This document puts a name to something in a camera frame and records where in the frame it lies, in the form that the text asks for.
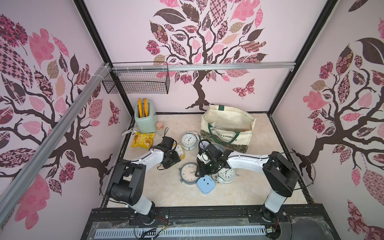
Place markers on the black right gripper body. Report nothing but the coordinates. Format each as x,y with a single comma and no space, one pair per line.
205,165

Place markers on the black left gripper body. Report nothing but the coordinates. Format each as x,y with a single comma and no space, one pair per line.
173,159

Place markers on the yellow rectangular alarm clock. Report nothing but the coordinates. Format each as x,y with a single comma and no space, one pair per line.
180,151

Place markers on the grey round pastel clock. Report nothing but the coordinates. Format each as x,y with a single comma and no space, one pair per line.
187,173

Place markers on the canvas tote bag green handles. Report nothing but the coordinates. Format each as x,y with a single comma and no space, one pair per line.
228,126

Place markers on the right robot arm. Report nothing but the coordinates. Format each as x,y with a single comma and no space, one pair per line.
281,174

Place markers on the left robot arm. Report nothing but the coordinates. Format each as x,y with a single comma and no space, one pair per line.
126,185

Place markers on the black clock purple face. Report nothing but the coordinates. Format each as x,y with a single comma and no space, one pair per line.
203,144

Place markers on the large white twin bell clock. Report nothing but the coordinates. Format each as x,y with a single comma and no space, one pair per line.
225,176

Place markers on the blue clock face down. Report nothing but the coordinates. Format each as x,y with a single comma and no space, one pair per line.
206,184

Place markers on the yellow corn chips bag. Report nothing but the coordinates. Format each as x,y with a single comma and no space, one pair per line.
143,140

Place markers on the glass bottle pink cap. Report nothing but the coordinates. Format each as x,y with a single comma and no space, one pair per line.
159,126

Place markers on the mint green toaster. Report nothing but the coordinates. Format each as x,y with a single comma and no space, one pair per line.
146,125

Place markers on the yellow toast slice right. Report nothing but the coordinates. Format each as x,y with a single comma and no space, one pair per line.
146,107

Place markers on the yellow toast slice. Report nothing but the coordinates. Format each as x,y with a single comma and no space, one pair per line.
146,107
140,114

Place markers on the yellow toast slice left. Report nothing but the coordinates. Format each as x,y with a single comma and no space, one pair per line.
140,114

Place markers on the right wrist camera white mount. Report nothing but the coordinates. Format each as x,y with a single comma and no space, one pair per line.
204,158

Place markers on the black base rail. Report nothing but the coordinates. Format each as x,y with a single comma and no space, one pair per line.
174,214

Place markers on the black wire basket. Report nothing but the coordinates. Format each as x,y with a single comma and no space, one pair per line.
138,78

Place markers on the white vented cable duct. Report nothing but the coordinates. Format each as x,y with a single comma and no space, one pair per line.
179,232

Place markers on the aluminium frame rail back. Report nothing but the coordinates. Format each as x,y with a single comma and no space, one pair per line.
206,67

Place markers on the aluminium frame rail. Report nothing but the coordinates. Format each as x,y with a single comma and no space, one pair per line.
206,67
16,189

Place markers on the aluminium frame rail left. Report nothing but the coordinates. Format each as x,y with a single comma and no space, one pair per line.
16,189

